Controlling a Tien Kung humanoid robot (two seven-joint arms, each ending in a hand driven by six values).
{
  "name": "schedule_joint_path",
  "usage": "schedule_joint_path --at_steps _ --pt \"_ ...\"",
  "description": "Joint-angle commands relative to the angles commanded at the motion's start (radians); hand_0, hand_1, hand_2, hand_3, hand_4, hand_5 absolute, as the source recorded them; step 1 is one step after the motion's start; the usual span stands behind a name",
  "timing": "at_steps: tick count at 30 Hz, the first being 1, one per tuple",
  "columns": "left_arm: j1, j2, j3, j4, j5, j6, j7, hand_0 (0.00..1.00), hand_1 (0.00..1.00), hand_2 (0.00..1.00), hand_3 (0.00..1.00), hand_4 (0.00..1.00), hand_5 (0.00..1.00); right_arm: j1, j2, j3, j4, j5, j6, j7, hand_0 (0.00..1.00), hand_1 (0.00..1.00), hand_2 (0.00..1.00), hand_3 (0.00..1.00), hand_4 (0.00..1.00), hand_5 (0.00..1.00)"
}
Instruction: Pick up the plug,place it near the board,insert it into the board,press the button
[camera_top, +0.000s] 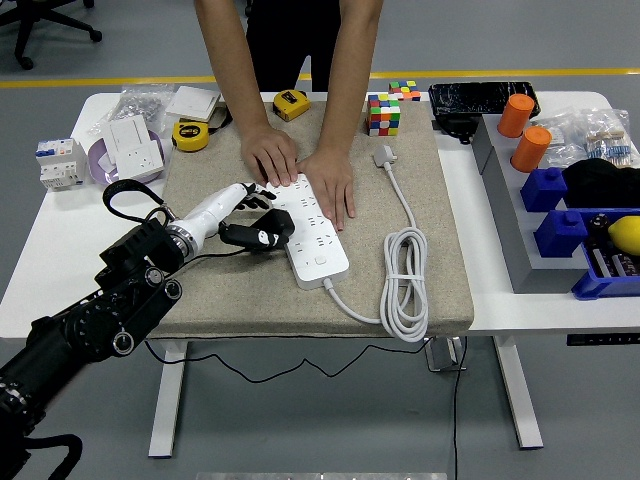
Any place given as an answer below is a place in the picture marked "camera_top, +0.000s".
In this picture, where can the black office chair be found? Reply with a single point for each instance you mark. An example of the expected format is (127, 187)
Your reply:
(30, 20)

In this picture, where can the white wall socket panel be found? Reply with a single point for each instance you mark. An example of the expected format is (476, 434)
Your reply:
(140, 161)

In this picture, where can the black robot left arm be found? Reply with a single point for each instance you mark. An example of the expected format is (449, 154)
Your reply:
(125, 300)

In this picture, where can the black cloth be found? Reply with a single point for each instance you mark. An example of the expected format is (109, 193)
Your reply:
(600, 182)

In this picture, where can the white wall switch panel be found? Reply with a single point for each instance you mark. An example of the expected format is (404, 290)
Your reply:
(127, 132)

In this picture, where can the grey-brown mat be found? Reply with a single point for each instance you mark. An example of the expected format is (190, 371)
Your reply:
(240, 290)

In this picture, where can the white flat switch box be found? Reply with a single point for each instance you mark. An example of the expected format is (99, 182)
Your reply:
(192, 102)

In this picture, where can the person's right forearm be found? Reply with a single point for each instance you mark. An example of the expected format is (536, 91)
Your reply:
(232, 60)

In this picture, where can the blue plastic bin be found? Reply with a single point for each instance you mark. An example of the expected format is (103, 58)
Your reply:
(590, 286)

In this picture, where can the clear bag of resistors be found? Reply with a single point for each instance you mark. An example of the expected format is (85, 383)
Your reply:
(607, 137)

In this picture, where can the purple bowl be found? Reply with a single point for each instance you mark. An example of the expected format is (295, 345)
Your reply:
(100, 172)

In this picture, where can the black plastic tray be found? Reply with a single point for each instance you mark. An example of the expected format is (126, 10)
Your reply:
(475, 97)

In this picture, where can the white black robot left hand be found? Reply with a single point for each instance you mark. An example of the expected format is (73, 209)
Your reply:
(215, 207)

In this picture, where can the person's left hand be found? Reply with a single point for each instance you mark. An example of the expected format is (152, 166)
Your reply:
(332, 185)

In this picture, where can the white table leg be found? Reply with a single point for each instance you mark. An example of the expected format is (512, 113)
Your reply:
(167, 400)
(517, 395)

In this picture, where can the round yellow tape measure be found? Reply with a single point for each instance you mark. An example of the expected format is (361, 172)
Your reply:
(190, 135)

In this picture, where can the person's right hand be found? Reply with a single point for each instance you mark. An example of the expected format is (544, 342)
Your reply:
(270, 155)

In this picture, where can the white circuit breaker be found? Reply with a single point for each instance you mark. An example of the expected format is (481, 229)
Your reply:
(60, 162)

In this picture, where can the large colourful puzzle cube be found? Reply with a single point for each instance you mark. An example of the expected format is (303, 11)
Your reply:
(382, 115)

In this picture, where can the clear bag of small parts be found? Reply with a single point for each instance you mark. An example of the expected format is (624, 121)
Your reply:
(557, 132)

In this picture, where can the metal bracket under table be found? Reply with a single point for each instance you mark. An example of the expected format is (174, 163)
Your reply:
(442, 355)

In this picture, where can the person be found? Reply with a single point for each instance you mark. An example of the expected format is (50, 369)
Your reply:
(290, 40)

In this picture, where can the small colourful puzzle cube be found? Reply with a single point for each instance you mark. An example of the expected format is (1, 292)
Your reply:
(404, 91)

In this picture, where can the small black device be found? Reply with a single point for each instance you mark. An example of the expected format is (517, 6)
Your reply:
(455, 126)

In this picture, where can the grey stepped stand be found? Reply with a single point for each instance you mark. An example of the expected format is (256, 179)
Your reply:
(505, 200)

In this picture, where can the blue block with knob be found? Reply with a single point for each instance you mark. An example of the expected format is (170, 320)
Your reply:
(560, 235)
(542, 190)

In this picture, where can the black table control panel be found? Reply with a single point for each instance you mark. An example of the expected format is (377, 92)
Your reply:
(602, 339)

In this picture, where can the yellow lemon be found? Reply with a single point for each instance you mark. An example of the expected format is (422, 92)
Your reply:
(625, 235)

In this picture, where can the orange cylinder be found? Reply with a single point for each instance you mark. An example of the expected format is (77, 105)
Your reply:
(530, 150)
(515, 117)

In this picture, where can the clear bag of screws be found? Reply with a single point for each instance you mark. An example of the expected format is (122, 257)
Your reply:
(135, 102)

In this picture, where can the square yellow tape measure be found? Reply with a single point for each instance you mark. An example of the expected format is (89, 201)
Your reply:
(291, 104)

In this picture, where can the person's left forearm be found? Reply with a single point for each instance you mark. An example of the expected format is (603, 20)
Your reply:
(350, 75)

